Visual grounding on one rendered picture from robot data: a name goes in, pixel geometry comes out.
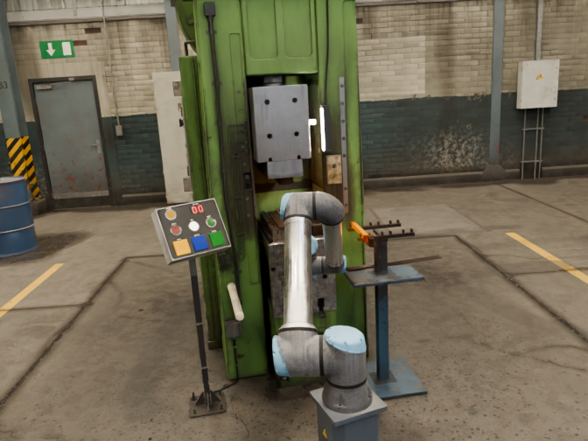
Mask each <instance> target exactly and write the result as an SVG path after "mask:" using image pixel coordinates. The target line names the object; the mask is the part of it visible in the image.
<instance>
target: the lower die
mask: <svg viewBox="0 0 588 441"><path fill-rule="evenodd" d="M278 210H280V209H276V211H272V212H268V213H267V215H268V216H269V217H270V218H271V219H272V221H273V222H274V226H273V223H271V222H269V234H270V236H271V237H272V239H273V241H280V240H284V222H283V221H282V220H281V218H280V213H279V211H278Z"/></svg>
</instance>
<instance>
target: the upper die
mask: <svg viewBox="0 0 588 441"><path fill-rule="evenodd" d="M257 169H258V170H259V171H260V172H261V173H262V174H263V175H264V176H265V177H266V178H267V179H281V178H291V177H300V176H304V174H303V159H299V158H297V159H295V160H285V161H275V162H271V161H270V160H269V162H265V163H257Z"/></svg>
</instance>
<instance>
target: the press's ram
mask: <svg viewBox="0 0 588 441"><path fill-rule="evenodd" d="M247 93H248V115H249V126H250V137H251V149H252V158H253V159H254V160H255V161H256V162H257V163H265V162H269V160H270V161H271V162H275V161H285V160H295V159H298V158H299V159H306V158H311V141H310V125H313V124H316V119H309V107H308V89H307V84H301V85H287V86H272V87H247Z"/></svg>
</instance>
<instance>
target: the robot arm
mask: <svg viewBox="0 0 588 441"><path fill-rule="evenodd" d="M280 218H281V221H283V223H284V291H283V325H282V326H281V327H280V328H279V329H278V336H274V337H273V340H272V351H273V361H274V366H275V370H276V373H277V374H278V375H279V376H287V377H316V376H326V382H325V386H324V389H323V392H322V401H323V404H324V405H325V406H326V407H327V408H328V409H329V410H332V411H335V412H339V413H344V414H351V413H357V412H361V411H363V410H365V409H367V408H368V407H369V406H370V405H371V403H372V401H373V393H372V390H371V388H370V386H369V384H368V381H367V360H366V349H367V347H366V343H365V337H364V335H363V334H362V332H360V331H359V330H358V329H356V328H353V327H351V326H343V325H336V326H332V327H329V328H328V329H326V330H325V333H324V335H318V329H317V328H316V327H315V326H314V325H313V323H312V278H313V277H317V276H318V274H335V273H339V274H341V273H345V272H346V265H347V263H346V257H345V256H344V255H343V247H342V224H341V222H342V221H343V220H344V218H345V209H344V207H343V205H342V204H341V202H340V201H339V200H338V199H336V198H335V197H333V196H332V195H331V194H328V193H325V192H292V193H286V194H285V195H284V196H283V197H282V201H281V207H280ZM312 220H319V221H320V222H321V223H322V226H323V235H324V243H325V256H317V249H318V242H317V240H316V239H315V238H314V237H313V236H312Z"/></svg>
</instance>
